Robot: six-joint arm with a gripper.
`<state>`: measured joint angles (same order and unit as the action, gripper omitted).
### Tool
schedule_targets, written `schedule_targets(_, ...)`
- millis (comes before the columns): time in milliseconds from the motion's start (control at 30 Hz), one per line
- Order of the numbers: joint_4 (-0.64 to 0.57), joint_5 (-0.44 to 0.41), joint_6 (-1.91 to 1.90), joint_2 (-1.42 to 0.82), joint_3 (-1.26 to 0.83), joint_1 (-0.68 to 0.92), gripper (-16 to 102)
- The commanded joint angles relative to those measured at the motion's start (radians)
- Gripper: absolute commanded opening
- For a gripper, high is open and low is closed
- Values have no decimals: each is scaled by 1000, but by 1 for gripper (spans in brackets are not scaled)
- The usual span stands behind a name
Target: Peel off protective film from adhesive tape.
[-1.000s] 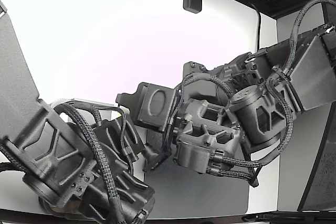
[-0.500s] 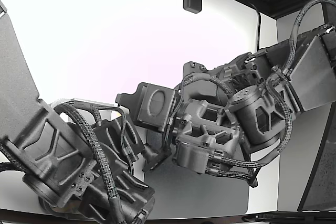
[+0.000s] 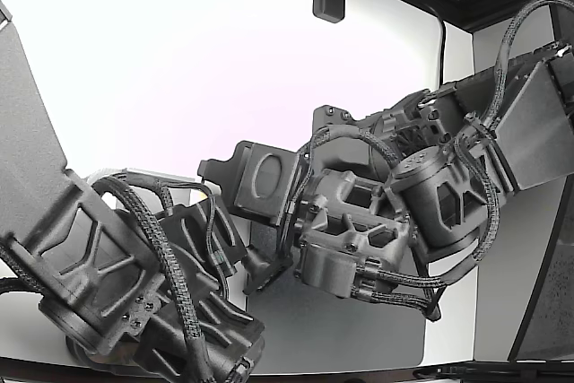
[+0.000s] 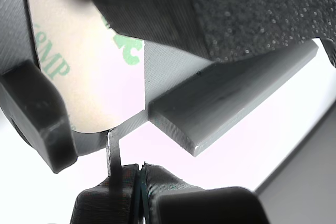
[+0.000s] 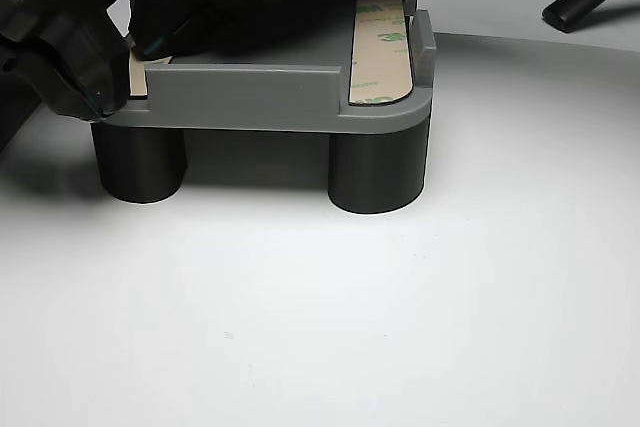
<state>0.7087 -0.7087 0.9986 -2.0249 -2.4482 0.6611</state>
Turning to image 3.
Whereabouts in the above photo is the thin black power cable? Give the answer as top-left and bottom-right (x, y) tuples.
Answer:
(421, 4), (448, 91)

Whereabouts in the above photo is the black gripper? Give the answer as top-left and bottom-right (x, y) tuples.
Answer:
(197, 140), (301, 228)

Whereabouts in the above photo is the black cable with connector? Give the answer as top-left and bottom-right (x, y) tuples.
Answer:
(411, 359), (574, 380)

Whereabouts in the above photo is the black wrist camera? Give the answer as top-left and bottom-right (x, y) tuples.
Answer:
(241, 246), (292, 297)

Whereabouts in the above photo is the gray rubber mat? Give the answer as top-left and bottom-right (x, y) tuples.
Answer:
(245, 216), (428, 367)

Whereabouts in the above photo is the thick black braided cable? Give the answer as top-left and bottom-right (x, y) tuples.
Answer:
(87, 174), (216, 383)

